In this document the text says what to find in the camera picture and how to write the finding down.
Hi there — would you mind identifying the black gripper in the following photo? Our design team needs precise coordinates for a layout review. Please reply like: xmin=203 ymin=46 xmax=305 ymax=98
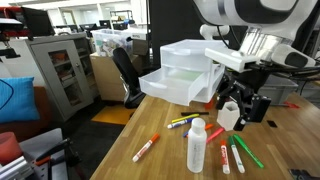
xmin=216 ymin=71 xmax=271 ymax=131

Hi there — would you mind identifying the white spray bottle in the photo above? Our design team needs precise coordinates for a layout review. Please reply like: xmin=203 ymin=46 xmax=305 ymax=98
xmin=187 ymin=118 xmax=207 ymax=173

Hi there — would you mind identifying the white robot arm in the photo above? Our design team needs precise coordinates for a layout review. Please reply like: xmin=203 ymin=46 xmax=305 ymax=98
xmin=192 ymin=0 xmax=320 ymax=131

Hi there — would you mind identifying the white square cup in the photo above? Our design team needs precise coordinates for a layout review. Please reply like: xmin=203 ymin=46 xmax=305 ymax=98
xmin=217 ymin=101 xmax=240 ymax=131

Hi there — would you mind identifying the pink red marker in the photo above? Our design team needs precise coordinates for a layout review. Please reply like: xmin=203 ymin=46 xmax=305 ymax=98
xmin=206 ymin=127 xmax=224 ymax=144

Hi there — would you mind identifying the green white marker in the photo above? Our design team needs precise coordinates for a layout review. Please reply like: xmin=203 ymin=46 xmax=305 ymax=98
xmin=228 ymin=136 xmax=245 ymax=173

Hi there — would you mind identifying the yellow marker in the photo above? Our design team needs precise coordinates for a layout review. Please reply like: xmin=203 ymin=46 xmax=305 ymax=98
xmin=171 ymin=113 xmax=200 ymax=123

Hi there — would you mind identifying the blue white marker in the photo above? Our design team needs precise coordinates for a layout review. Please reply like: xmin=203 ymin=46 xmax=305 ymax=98
xmin=167 ymin=118 xmax=194 ymax=129

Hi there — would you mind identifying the black marker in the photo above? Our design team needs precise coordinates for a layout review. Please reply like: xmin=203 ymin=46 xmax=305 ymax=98
xmin=180 ymin=111 xmax=210 ymax=116

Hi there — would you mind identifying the blue orange marker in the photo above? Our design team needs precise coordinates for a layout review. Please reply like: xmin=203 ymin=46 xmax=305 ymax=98
xmin=183 ymin=124 xmax=214 ymax=138

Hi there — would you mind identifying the grey plastic crate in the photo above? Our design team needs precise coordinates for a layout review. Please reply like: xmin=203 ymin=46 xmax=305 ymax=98
xmin=258 ymin=75 xmax=298 ymax=106

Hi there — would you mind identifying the open translucent drawer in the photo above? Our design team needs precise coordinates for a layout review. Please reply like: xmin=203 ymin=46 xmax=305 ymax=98
xmin=139 ymin=67 xmax=207 ymax=106

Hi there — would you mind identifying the red white marker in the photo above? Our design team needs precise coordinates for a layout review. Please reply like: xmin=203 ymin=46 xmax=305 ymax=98
xmin=220 ymin=140 xmax=230 ymax=174

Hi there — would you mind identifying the white plastic drawer unit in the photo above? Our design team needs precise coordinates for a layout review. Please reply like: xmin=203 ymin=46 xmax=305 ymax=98
xmin=160 ymin=39 xmax=224 ymax=103

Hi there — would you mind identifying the orange marker white barrel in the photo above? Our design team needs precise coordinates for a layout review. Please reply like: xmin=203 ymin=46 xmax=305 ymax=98
xmin=132 ymin=133 xmax=160 ymax=162

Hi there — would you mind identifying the black chair by cabinet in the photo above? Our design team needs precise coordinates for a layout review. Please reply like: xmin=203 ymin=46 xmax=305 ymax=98
xmin=113 ymin=48 xmax=145 ymax=109

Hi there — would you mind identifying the clear storage bin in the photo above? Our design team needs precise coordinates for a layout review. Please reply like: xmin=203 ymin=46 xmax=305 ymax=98
xmin=91 ymin=29 xmax=132 ymax=57

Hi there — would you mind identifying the grey metal cabinet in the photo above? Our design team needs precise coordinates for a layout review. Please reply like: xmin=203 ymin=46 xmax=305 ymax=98
xmin=12 ymin=33 xmax=98 ymax=122

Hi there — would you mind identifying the blue cushion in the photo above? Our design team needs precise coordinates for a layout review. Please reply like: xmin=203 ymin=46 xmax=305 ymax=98
xmin=0 ymin=76 xmax=40 ymax=123

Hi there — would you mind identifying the red cup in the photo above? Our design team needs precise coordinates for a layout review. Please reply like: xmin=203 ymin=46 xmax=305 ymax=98
xmin=0 ymin=132 xmax=22 ymax=165

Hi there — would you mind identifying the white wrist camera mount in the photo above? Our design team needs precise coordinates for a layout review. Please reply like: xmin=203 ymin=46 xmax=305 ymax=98
xmin=205 ymin=47 xmax=259 ymax=73

